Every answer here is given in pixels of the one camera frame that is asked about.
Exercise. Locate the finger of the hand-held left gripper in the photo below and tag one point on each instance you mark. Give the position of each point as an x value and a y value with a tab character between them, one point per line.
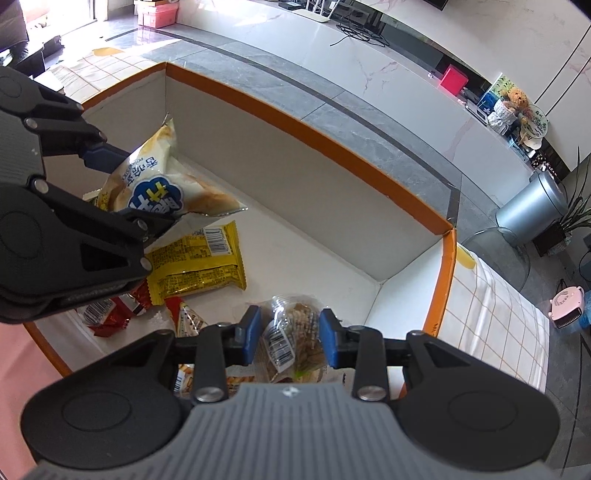
104	157
138	228

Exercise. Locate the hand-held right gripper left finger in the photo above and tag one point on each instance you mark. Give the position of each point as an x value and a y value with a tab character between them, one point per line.
251	334

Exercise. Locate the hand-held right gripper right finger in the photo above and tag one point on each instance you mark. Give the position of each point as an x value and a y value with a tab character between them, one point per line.
328	339

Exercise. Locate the clear bag of brown snacks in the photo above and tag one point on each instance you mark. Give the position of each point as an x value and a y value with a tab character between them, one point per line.
295	341

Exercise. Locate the yellow white chips bag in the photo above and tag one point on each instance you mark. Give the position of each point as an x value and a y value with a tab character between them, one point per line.
152	184

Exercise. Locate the red peanut packet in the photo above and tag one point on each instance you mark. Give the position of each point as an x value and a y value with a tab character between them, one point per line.
187	318

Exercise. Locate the yellow snack packet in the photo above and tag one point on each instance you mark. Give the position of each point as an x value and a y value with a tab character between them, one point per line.
198	267

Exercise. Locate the red white-label snack packet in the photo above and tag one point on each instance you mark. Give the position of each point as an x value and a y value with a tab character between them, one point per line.
115	318

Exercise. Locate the orange cardboard box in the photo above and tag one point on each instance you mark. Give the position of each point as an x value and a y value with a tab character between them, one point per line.
300	184

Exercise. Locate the pink storage box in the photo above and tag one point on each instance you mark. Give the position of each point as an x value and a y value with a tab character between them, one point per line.
159	14

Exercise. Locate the pink mat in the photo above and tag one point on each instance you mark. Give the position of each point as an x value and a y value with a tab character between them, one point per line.
18	369

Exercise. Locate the clear round stool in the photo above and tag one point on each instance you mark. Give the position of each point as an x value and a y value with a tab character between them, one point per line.
503	258

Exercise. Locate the pink space heater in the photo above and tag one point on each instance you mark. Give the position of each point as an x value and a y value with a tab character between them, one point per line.
565	307

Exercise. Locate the silver trash can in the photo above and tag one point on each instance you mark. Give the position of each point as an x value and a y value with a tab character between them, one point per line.
531	207

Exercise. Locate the white router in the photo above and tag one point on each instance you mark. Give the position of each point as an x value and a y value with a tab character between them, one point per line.
318	11

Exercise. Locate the long-leaf potted plant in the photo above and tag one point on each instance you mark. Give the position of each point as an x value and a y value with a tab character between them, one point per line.
572	217

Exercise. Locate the white knitted pot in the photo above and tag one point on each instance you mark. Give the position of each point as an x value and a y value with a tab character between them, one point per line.
501	117

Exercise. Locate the pink tissue box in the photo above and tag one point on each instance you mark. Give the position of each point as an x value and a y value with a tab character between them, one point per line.
453	79

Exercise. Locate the green printed box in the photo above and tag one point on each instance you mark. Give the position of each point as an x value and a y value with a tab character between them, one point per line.
490	94

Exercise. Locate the white round hand fan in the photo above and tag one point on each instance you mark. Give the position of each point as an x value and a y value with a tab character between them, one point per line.
535	122

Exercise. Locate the teddy bear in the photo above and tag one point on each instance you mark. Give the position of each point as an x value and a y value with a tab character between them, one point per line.
518	99

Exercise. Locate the wall television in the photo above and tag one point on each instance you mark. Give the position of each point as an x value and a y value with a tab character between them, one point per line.
436	3

